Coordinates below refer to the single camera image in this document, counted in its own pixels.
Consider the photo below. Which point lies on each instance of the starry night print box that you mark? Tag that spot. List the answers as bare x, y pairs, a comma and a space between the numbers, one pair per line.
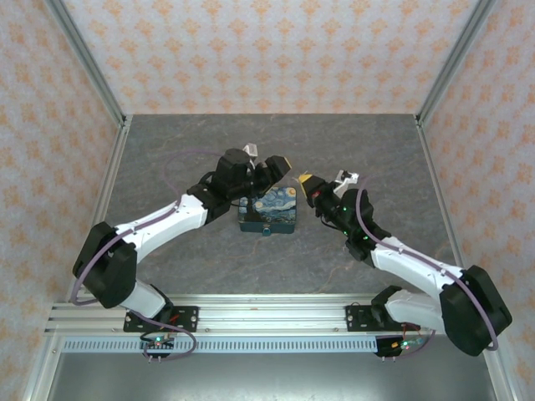
271, 209

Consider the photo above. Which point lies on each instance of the small blue padlock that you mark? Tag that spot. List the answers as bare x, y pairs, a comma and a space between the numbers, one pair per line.
266, 231

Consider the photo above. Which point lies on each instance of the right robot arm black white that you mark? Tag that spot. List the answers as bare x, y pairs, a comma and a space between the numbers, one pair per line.
418, 267

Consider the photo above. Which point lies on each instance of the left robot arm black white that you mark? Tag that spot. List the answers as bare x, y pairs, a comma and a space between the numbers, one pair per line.
159, 221

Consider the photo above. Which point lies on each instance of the grey metal shelf sheet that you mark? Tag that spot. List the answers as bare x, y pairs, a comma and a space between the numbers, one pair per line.
267, 378

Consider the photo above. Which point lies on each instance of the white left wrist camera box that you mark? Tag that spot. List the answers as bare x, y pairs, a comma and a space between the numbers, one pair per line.
251, 149

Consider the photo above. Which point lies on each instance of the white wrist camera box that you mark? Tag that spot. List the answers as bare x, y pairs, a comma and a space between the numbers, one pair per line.
251, 149
349, 179

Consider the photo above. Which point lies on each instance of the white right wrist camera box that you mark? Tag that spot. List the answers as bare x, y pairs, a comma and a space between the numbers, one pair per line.
349, 179

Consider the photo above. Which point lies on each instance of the aluminium table side rail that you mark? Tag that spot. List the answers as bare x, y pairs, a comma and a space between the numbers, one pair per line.
110, 175
434, 175

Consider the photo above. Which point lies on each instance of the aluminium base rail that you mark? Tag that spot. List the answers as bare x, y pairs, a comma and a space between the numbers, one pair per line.
271, 315

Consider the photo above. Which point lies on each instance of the aluminium frame post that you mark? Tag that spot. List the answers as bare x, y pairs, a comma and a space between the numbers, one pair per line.
88, 62
453, 62

